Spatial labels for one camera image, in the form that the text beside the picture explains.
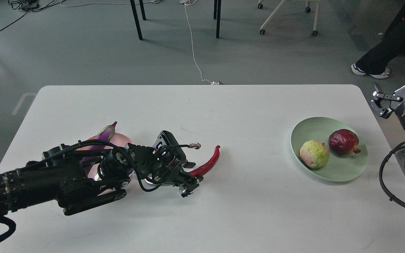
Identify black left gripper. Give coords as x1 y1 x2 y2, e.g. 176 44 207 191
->
127 131 203 197

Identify pink plate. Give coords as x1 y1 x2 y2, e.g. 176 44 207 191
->
86 133 134 180

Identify purple eggplant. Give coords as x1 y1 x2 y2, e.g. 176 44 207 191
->
81 121 117 163

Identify white wheeled chair base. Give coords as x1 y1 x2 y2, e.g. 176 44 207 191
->
259 0 322 37

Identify light green plate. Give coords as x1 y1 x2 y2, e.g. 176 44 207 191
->
290 117 369 182

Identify red chili pepper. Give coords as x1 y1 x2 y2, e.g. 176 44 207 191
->
189 145 221 177

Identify white floor cable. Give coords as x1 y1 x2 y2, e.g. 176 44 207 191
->
180 0 220 85

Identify green yellow guava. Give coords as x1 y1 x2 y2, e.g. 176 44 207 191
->
299 140 330 169

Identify black table legs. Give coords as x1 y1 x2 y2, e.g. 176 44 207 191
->
129 0 221 40

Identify black floor cables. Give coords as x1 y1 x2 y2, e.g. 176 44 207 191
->
0 0 62 42

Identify red pomegranate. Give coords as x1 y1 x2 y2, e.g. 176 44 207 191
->
328 129 361 157

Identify person leg with sneaker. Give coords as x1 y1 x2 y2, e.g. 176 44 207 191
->
351 17 405 79

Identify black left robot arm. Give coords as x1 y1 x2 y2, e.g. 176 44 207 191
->
0 131 203 243

